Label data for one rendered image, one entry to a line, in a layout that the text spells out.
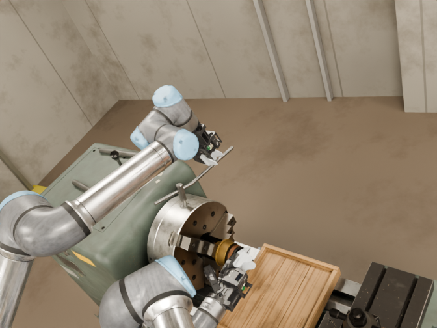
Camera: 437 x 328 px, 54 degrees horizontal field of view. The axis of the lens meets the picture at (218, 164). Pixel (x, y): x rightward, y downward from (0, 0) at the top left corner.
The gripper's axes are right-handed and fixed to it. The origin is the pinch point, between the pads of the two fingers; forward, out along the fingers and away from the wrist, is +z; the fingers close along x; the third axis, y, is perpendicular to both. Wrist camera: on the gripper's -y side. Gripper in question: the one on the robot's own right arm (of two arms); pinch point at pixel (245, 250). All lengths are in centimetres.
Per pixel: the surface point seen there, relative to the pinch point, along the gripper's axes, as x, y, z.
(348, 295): -22.4, 27.9, 8.9
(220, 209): 5.0, -15.2, 8.9
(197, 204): 14.4, -16.1, 2.1
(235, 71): -78, -178, 211
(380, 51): -67, -46, 229
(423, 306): -11, 52, 8
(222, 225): 2.0, -12.3, 4.8
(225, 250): 3.8, -3.8, -4.5
